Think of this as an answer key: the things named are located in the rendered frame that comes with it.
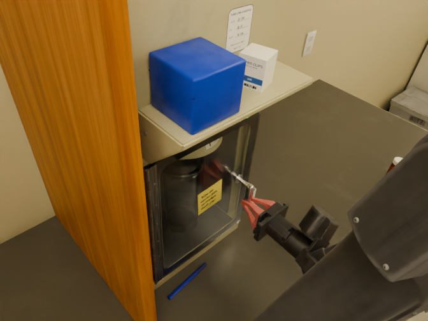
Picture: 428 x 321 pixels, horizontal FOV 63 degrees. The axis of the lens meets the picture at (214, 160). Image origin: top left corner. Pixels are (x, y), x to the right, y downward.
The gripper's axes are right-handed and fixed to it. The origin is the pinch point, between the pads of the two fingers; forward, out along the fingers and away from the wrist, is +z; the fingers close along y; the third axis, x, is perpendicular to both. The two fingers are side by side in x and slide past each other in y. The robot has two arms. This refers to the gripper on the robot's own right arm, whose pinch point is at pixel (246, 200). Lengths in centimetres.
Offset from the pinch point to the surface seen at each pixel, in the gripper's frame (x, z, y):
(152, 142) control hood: -32.3, 1.3, 26.5
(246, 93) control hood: -36.4, -1.6, 9.2
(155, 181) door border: -20.0, 4.0, 24.7
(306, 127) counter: 22, 24, -67
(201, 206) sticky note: -3.7, 3.8, 12.3
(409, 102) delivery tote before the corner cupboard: 85, 32, -248
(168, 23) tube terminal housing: -48, 6, 20
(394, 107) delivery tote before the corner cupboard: 91, 39, -241
